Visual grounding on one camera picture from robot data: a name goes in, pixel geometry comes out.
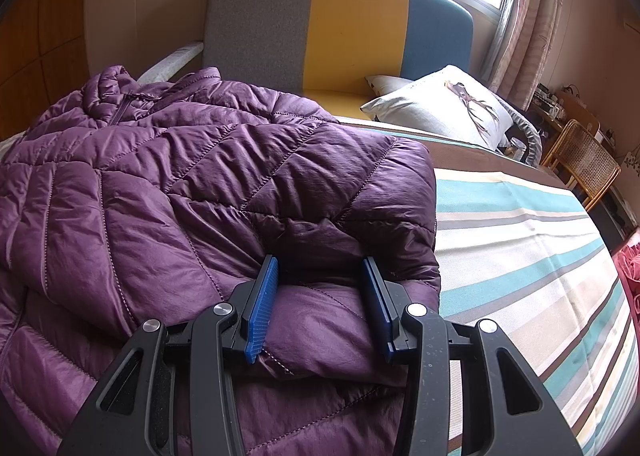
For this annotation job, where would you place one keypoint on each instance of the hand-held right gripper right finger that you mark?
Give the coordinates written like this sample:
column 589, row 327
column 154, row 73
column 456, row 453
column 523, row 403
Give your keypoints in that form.
column 375, row 296

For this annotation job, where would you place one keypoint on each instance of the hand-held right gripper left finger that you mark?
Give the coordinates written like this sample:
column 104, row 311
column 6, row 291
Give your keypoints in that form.
column 261, row 306

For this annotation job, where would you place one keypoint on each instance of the purple puffer jacket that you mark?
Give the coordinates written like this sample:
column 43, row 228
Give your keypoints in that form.
column 150, row 186

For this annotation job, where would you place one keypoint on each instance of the white deer print pillow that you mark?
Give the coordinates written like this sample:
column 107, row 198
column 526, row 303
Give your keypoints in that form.
column 440, row 106

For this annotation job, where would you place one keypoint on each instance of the glass jar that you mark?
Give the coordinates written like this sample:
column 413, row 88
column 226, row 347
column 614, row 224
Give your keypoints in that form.
column 515, row 148

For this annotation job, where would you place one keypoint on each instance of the grey striped cushion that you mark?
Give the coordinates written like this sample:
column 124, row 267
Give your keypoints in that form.
column 527, row 131

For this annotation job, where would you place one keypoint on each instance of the rattan chair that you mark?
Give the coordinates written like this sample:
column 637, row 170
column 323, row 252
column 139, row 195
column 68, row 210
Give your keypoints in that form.
column 587, row 161

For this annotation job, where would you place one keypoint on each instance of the red ruffled cloth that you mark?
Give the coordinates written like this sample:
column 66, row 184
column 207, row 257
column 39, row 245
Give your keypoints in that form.
column 631, row 276

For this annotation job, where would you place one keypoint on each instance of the wooden desk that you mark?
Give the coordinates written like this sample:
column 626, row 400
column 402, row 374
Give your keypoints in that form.
column 612, row 191

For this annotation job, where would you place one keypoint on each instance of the grey yellow blue headboard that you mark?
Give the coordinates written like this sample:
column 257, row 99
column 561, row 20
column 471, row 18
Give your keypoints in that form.
column 350, row 26

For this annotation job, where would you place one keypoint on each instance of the patterned pink curtain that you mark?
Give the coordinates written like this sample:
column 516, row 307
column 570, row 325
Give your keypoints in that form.
column 530, row 26

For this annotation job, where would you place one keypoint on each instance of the wooden wardrobe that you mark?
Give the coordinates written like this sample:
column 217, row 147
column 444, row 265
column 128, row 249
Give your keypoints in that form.
column 35, row 46

